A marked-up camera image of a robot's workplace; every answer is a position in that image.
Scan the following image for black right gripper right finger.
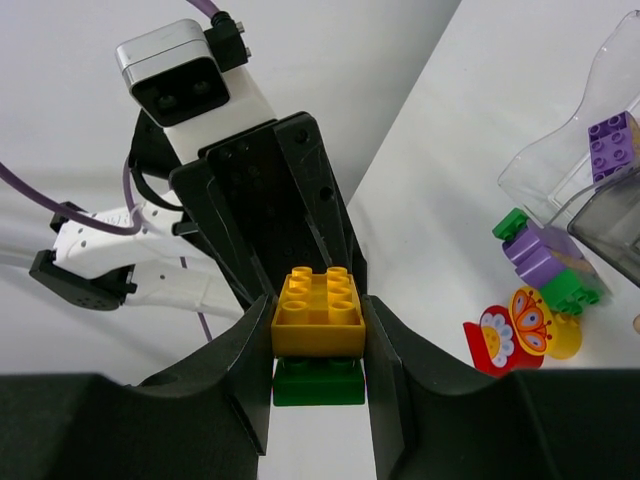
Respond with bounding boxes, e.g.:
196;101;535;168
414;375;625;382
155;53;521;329
362;296;639;479

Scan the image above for red flower lego piece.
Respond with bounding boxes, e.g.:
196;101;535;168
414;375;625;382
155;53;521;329
463;305;543;378

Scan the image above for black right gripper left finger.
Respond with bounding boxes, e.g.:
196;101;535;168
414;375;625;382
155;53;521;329
1;295;276;479

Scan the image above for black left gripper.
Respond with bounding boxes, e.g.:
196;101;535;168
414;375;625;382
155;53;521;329
129;112;368;307

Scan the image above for yellow lego brick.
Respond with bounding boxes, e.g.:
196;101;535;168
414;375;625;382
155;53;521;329
271;266;366;359

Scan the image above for smoke grey plastic container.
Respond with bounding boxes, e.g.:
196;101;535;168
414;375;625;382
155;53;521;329
568;170;639;287

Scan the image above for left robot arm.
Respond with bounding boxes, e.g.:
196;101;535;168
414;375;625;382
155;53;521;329
29;112;367;313

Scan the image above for yellow butterfly lego piece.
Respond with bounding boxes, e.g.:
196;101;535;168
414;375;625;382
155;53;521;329
508;286;583;360

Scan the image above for green lego plate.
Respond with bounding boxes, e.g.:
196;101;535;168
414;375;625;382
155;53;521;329
272;357;366;407

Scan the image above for purple lego brick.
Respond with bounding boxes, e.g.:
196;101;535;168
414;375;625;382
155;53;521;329
587;111;639;183

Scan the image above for clear plastic container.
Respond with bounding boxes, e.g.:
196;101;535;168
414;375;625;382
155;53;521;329
498;10;639;226

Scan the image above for purple curved lego piece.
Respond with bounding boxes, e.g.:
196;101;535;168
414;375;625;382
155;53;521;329
502;220;566;289

